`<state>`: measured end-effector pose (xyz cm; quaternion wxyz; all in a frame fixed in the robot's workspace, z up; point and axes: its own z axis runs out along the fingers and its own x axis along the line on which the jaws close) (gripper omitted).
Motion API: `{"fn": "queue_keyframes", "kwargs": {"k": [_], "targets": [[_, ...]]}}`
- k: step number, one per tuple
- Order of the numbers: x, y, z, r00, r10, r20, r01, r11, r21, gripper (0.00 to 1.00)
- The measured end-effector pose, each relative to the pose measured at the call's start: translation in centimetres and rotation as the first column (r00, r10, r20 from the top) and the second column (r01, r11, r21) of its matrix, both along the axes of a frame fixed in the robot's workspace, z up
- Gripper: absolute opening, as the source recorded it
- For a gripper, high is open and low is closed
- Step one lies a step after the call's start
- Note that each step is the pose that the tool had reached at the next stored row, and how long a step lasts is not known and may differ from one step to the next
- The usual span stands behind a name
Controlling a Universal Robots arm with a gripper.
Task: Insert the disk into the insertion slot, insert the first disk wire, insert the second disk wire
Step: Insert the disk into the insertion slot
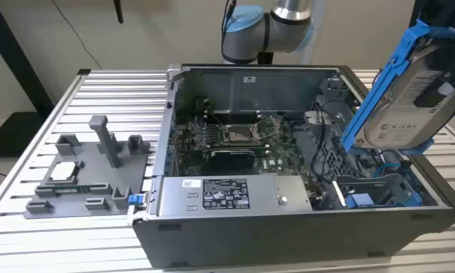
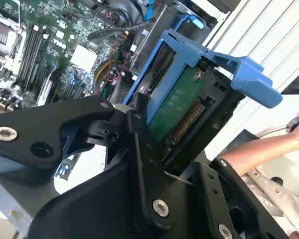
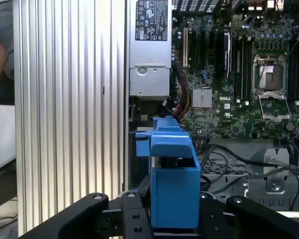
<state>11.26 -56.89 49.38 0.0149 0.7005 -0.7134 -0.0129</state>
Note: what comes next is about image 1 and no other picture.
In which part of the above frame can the metal socket cover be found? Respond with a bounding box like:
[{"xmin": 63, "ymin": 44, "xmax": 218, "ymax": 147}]
[{"xmin": 254, "ymin": 117, "xmax": 285, "ymax": 140}]

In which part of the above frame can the black antenna rod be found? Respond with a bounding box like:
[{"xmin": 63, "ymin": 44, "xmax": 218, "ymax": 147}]
[{"xmin": 113, "ymin": 0, "xmax": 126, "ymax": 25}]

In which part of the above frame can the black graphics card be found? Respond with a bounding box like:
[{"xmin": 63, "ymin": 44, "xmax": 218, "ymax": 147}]
[{"xmin": 209, "ymin": 149, "xmax": 258, "ymax": 176}]

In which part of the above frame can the thin metal locking lever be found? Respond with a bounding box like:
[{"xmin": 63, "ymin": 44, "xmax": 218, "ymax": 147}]
[{"xmin": 207, "ymin": 109, "xmax": 226, "ymax": 126}]

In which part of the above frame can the black RAM slot bank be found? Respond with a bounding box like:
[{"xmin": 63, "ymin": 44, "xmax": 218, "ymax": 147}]
[{"xmin": 203, "ymin": 110, "xmax": 262, "ymax": 123}]

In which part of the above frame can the long black looped wire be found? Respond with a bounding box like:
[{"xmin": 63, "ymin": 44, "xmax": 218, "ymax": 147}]
[{"xmin": 310, "ymin": 99, "xmax": 352, "ymax": 183}]

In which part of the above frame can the black monitor stand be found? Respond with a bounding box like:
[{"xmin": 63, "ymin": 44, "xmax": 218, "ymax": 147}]
[{"xmin": 0, "ymin": 0, "xmax": 56, "ymax": 158}]

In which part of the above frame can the silver power supply unit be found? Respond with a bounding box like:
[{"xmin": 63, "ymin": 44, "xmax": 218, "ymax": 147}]
[{"xmin": 157, "ymin": 175, "xmax": 314, "ymax": 214}]

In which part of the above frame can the green motherboard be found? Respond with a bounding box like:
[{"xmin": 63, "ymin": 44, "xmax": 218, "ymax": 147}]
[{"xmin": 173, "ymin": 113, "xmax": 316, "ymax": 179}]

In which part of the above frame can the black arm joint cable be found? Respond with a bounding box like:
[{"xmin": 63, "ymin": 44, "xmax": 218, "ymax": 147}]
[{"xmin": 221, "ymin": 0, "xmax": 238, "ymax": 36}]

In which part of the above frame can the blue disk wire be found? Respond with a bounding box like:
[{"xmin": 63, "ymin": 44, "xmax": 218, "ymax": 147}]
[{"xmin": 376, "ymin": 159, "xmax": 412, "ymax": 183}]

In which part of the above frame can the thin black wall cable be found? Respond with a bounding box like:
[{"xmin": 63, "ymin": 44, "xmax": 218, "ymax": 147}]
[{"xmin": 48, "ymin": 0, "xmax": 105, "ymax": 69}]

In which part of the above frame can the grey metal drive cage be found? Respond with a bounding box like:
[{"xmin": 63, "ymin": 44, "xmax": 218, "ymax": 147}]
[{"xmin": 295, "ymin": 93, "xmax": 370, "ymax": 183}]

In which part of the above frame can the CPU socket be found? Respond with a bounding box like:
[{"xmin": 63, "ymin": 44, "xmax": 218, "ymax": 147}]
[{"xmin": 221, "ymin": 123, "xmax": 259, "ymax": 144}]

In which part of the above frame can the open grey PC case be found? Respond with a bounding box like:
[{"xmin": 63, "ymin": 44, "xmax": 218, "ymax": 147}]
[{"xmin": 127, "ymin": 63, "xmax": 455, "ymax": 270}]

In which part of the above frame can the green RAM stick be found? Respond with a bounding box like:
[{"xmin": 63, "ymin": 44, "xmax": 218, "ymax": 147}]
[{"xmin": 51, "ymin": 184, "xmax": 101, "ymax": 195}]

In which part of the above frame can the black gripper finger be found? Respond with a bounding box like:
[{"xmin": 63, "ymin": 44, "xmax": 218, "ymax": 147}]
[{"xmin": 414, "ymin": 82, "xmax": 454, "ymax": 109}]

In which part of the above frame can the silver CPU chip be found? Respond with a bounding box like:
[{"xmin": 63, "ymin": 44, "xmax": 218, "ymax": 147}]
[{"xmin": 48, "ymin": 162, "xmax": 80, "ymax": 183}]

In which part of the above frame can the grey parts rack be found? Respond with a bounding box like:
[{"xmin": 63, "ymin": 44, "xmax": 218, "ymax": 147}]
[{"xmin": 24, "ymin": 115, "xmax": 153, "ymax": 220}]

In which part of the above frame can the grey plastic case clip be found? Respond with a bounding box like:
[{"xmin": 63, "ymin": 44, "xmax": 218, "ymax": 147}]
[{"xmin": 318, "ymin": 77, "xmax": 348, "ymax": 100}]

